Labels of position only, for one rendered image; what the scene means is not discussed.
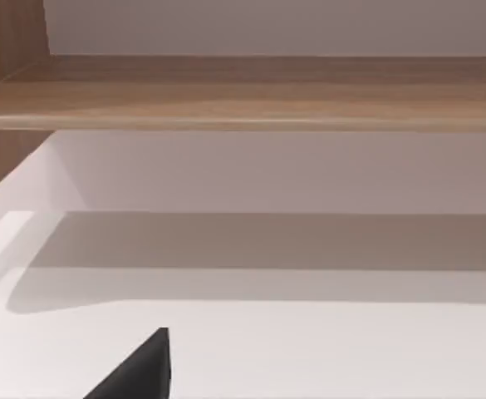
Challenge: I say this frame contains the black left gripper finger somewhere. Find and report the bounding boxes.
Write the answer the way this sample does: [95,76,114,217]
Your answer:
[82,327,172,399]

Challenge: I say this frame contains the wooden open shelf unit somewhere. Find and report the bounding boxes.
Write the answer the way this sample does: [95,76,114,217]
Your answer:
[0,0,486,201]

